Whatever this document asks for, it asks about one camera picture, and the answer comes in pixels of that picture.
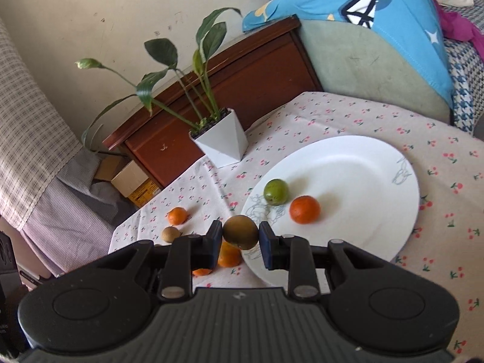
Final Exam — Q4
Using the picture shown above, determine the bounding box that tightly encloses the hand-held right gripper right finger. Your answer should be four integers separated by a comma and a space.
259, 221, 358, 299

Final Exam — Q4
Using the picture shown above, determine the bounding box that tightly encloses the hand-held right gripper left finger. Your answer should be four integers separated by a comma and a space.
130, 220, 223, 299

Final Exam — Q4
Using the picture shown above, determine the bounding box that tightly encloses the orange tangerine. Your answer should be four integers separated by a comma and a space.
168, 207, 188, 225
193, 241, 243, 276
289, 195, 321, 224

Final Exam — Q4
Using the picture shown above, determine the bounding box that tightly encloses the brown round fruit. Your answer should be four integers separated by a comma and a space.
223, 215, 260, 251

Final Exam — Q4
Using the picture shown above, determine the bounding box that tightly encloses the small brown fruit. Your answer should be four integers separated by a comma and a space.
162, 226, 182, 244

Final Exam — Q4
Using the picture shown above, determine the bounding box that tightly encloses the green round fruit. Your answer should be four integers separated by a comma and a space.
263, 179, 290, 207

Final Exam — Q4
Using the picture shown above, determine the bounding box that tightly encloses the white plate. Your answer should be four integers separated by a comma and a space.
240, 135, 420, 288

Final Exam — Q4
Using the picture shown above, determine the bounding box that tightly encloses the cardboard box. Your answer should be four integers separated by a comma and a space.
94, 155, 162, 208

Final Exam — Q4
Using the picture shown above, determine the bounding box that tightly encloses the potted green plant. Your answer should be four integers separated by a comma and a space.
75, 7, 249, 168

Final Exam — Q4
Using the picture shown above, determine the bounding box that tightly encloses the grey striped cloth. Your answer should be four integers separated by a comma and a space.
19, 147, 137, 276

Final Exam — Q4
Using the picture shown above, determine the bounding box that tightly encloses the wooden headboard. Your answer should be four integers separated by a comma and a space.
103, 14, 323, 190

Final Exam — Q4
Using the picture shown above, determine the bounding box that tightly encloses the cherry print tablecloth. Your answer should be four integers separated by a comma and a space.
108, 91, 484, 356

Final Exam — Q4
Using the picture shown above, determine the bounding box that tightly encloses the green cushion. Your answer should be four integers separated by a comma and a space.
250, 0, 452, 123

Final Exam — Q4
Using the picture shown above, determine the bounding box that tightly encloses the checkered beige cloth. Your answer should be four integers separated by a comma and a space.
0, 17, 83, 231

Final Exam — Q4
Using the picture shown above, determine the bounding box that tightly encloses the blue printed pillow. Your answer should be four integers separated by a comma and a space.
242, 0, 454, 111

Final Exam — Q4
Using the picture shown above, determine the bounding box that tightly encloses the houndstooth blanket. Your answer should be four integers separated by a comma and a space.
439, 0, 484, 137

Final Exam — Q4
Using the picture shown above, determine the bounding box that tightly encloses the magenta cloth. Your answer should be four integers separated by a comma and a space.
412, 0, 484, 63

